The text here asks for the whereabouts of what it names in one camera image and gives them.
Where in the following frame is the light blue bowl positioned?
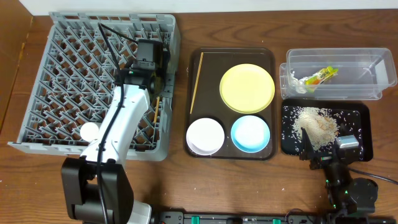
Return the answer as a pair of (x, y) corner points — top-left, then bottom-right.
(231, 115), (271, 153)

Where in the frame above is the pink small bowl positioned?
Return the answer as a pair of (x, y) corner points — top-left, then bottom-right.
(185, 118), (225, 156)

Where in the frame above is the white cup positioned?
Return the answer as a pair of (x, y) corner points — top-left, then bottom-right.
(80, 122), (101, 142)

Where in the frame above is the green orange snack wrapper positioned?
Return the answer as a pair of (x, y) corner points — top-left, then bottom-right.
(304, 66), (338, 93)

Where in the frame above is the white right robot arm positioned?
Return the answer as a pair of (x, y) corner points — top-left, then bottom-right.
(299, 128), (378, 223)

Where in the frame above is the black equipment rail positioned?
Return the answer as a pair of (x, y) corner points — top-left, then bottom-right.
(149, 208), (397, 224)

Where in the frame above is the wooden chopstick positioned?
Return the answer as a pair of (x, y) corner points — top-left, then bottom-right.
(190, 52), (204, 114)
(153, 96), (160, 124)

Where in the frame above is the clear plastic waste bin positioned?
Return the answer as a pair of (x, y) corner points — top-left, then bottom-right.
(279, 48), (397, 100)

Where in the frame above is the black waste tray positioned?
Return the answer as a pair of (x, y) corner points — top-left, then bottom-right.
(281, 99), (373, 162)

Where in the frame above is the dark brown serving tray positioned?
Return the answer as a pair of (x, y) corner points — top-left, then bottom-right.
(185, 47), (279, 161)

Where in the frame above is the yellow round plate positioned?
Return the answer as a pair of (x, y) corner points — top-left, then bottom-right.
(220, 63), (275, 114)

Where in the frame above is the pile of rice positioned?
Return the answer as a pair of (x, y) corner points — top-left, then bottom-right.
(282, 106), (363, 155)

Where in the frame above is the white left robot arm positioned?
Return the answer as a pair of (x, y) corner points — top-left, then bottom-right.
(61, 39), (170, 223)

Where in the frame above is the grey dishwasher rack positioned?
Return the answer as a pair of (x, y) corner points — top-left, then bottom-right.
(12, 12), (181, 161)

